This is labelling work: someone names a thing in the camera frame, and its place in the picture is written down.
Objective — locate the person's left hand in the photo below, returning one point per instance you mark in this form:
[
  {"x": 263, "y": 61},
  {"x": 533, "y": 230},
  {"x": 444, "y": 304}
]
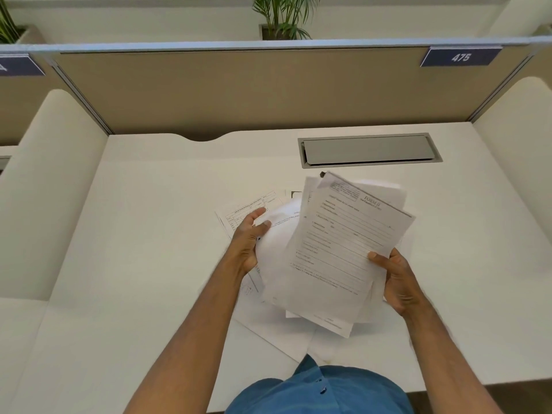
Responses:
[{"x": 243, "y": 245}]

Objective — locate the person's right hand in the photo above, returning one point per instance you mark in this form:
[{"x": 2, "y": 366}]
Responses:
[{"x": 401, "y": 284}]

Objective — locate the person's left thumb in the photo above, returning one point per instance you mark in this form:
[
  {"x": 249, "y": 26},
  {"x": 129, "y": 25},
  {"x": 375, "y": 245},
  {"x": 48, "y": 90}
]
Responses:
[{"x": 263, "y": 230}]

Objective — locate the person's right thumb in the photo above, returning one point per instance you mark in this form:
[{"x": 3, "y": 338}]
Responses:
[{"x": 379, "y": 258}]

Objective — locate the white paper sheet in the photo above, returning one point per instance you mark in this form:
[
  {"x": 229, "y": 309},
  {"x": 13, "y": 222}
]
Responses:
[
  {"x": 276, "y": 245},
  {"x": 280, "y": 331}
]

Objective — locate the person's right forearm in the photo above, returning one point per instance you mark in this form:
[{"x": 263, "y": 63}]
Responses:
[{"x": 448, "y": 362}]

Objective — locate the person's left forearm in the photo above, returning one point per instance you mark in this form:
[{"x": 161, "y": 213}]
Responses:
[{"x": 189, "y": 344}]

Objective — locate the printed table form sheet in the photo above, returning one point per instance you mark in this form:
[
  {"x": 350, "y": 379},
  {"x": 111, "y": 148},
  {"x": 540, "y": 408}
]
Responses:
[{"x": 241, "y": 211}]

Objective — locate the beige desk divider panel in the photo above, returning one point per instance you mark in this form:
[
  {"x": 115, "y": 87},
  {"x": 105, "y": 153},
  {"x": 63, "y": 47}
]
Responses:
[{"x": 276, "y": 90}]

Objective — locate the person's blue shirt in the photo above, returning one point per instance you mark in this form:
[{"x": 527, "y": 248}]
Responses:
[{"x": 319, "y": 392}]

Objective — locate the white side partition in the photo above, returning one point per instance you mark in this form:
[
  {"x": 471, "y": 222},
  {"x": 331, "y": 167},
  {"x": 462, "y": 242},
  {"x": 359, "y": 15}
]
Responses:
[
  {"x": 517, "y": 168},
  {"x": 47, "y": 198}
]

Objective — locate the potted green palm plant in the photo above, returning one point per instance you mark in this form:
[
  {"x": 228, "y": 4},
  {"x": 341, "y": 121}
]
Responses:
[{"x": 282, "y": 17}]

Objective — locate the blue number sign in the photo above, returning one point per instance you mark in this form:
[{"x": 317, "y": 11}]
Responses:
[{"x": 460, "y": 57}]

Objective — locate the green plant in planter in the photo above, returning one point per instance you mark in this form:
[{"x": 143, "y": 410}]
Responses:
[{"x": 7, "y": 25}]

